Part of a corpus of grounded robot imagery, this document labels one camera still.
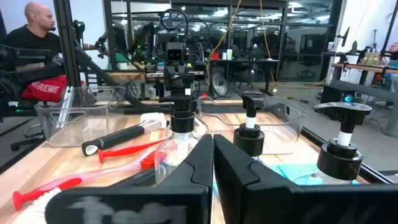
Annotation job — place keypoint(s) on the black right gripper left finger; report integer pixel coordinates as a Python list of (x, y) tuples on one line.
[(149, 202)]

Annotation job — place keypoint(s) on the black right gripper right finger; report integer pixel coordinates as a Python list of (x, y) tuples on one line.
[(280, 205)]

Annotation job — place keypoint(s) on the clear bottle with black pump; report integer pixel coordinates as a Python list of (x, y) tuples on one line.
[(182, 123), (248, 140), (339, 158)]

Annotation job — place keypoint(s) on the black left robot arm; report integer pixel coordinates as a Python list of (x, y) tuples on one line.
[(174, 36)]

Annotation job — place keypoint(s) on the blue sponge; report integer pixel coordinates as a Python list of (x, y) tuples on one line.
[(295, 174)]

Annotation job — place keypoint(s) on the black floor fan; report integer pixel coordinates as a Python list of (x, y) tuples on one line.
[(219, 84)]

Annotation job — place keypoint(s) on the red cup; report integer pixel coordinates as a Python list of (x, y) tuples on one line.
[(215, 56)]

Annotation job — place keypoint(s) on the red suction base brush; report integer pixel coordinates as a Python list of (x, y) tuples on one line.
[(124, 151)]

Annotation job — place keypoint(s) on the black desk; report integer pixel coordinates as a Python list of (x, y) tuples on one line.
[(242, 61)]

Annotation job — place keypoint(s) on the clear plastic bin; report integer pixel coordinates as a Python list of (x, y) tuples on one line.
[(77, 124), (280, 124)]

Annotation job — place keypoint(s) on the white bristle brush head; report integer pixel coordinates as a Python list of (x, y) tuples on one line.
[(34, 211)]

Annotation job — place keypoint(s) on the red bag with white lettering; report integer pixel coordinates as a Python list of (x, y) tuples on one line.
[(43, 90)]

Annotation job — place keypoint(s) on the person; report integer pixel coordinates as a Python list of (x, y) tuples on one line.
[(34, 37), (394, 49)]

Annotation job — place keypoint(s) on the wooden workbench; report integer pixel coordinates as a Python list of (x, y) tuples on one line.
[(357, 67)]

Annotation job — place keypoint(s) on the black monitor on stand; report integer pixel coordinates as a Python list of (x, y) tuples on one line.
[(345, 35)]

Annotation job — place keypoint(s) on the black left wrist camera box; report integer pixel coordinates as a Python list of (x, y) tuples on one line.
[(174, 53)]

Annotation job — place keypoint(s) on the black rig frame post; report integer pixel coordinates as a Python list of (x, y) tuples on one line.
[(66, 46)]

